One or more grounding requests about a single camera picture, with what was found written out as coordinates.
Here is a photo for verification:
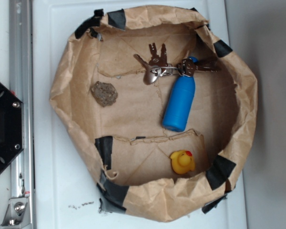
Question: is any blue plastic bottle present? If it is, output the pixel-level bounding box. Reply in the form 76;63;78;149
162;56;199;133

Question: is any metal corner bracket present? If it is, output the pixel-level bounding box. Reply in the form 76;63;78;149
0;197;31;229

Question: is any brown paper bag bin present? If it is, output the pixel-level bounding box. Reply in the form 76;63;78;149
50;5;257;222

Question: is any brown rough stone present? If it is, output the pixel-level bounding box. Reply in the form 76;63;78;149
91;81;118;107

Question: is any aluminium frame rail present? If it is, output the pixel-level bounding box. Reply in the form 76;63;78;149
9;0;36;229

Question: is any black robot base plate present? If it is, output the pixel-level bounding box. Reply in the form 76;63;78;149
0;82;23;174

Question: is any yellow rubber duck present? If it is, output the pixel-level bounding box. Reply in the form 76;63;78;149
170;150;196;175

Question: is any silver key bunch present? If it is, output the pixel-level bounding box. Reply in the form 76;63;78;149
133;43;221;85

